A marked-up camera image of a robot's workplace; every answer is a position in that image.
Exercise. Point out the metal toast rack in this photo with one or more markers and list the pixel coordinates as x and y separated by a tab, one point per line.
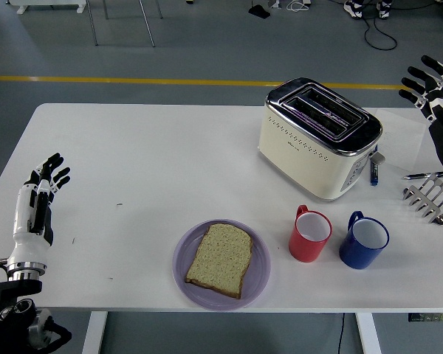
424	208

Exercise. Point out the white paper sheet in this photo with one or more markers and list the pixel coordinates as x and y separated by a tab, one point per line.
398	140

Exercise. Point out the table control panel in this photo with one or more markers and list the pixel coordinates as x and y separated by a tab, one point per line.
432	317

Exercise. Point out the white stand base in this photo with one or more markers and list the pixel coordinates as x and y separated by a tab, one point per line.
48	3

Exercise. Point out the red mug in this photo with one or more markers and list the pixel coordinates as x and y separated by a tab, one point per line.
306	250

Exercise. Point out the blue marker pen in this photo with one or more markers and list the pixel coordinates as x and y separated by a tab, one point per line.
374	177

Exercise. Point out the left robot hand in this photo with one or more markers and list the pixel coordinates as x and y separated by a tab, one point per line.
22	221

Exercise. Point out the black foot pedal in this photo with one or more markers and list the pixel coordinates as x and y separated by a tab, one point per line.
260	12

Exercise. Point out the white table leg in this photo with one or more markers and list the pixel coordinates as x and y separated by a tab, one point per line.
94	332
369	332

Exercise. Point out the grey metal chair frame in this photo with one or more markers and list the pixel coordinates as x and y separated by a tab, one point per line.
147	26

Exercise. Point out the black white sneaker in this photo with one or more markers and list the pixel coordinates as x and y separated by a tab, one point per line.
384	10
352	9

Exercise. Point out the purple plate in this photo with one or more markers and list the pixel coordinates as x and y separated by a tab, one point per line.
262	265

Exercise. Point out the blue mug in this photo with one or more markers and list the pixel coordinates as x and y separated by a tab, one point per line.
356	256

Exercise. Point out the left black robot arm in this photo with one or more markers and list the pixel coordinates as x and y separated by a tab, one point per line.
7	295

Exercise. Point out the black silver pen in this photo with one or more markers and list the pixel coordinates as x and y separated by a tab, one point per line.
424	175

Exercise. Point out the bread slice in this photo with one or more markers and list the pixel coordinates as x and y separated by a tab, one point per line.
221	258

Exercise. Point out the cream chrome toaster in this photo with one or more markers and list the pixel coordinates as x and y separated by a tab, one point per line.
302	162

